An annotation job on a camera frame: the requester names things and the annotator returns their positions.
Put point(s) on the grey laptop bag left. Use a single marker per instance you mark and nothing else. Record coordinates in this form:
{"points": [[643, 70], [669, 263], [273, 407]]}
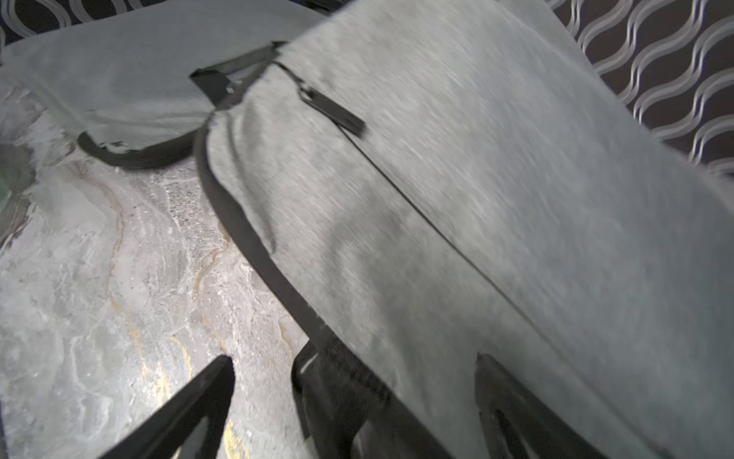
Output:
{"points": [[133, 89]]}

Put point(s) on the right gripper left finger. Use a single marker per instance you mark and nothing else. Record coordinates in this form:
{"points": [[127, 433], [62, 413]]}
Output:
{"points": [[191, 424]]}

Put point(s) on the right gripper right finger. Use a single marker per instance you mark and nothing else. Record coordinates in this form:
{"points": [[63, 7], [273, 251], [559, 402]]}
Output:
{"points": [[516, 424]]}

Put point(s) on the grey zippered laptop bag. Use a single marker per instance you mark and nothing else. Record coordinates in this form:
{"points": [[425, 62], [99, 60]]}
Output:
{"points": [[441, 180]]}

